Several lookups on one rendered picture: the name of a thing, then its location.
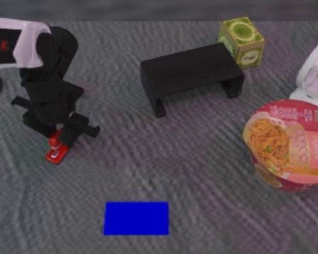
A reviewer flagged blue mat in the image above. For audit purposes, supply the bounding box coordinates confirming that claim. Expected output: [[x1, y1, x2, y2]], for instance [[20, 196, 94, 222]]
[[103, 201, 170, 236]]

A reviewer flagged black riser stand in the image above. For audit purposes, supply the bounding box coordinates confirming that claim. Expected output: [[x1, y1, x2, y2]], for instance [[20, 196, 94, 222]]
[[140, 42, 245, 119]]

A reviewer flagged green patterned box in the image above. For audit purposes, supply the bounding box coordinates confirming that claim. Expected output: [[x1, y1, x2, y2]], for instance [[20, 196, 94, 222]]
[[218, 16, 266, 69]]

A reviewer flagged pink instant noodle cup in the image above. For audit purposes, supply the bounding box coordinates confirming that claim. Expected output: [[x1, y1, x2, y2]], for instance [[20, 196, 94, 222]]
[[242, 98, 318, 193]]

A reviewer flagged red stapler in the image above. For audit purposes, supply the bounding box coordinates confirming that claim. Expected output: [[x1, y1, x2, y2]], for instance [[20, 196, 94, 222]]
[[45, 131, 70, 165]]

